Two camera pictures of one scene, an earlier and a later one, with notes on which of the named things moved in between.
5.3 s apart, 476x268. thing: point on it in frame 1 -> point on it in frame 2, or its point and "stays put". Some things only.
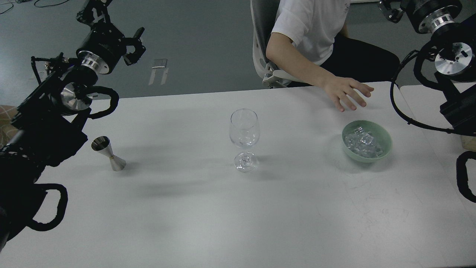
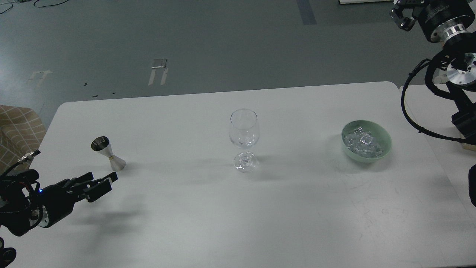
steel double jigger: (102, 144) stays put
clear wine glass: (244, 133) stays put
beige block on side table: (468, 143) stays put
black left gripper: (103, 40) -> (57, 201)
